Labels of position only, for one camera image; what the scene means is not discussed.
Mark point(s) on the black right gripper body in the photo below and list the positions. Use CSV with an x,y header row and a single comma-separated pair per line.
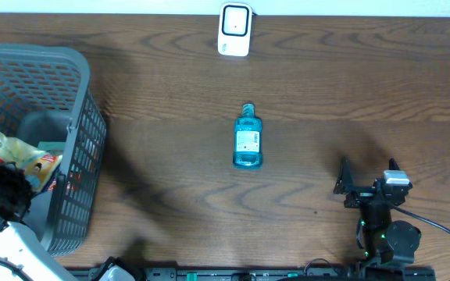
x,y
361,195

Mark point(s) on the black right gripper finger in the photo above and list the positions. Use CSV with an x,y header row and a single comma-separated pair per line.
x,y
393,165
344,183

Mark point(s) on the yellow snack bag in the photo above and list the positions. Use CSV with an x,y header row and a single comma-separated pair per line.
x,y
38,166

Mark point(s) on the teal mouthwash bottle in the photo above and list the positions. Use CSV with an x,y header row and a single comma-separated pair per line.
x,y
247,139

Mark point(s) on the light teal wipes packet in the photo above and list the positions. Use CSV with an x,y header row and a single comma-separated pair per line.
x,y
51,147

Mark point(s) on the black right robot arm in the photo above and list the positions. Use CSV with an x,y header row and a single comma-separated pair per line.
x,y
386,242

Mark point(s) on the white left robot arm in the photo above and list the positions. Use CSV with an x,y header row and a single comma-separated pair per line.
x,y
23,256

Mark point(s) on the white barcode scanner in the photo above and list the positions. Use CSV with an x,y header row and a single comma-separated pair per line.
x,y
234,32

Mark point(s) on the grey plastic basket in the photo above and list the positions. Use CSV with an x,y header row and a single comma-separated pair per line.
x,y
45,98

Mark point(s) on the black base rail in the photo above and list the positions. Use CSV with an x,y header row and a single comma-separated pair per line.
x,y
313,273

